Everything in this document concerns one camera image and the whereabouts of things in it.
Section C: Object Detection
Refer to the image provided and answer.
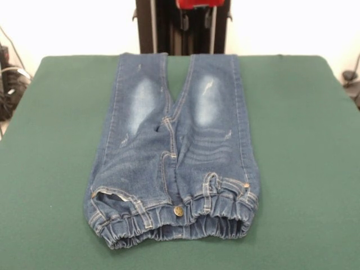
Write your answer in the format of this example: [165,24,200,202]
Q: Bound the black cable bundle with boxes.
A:
[0,43,32,122]

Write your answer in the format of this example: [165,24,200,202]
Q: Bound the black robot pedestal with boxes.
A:
[132,0,233,56]

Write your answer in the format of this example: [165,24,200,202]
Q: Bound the dark green tablecloth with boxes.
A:
[0,55,360,270]

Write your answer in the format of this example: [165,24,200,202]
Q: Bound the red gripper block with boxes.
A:
[174,0,225,31]

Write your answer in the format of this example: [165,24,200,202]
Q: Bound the blue denim jeans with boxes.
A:
[82,52,259,250]

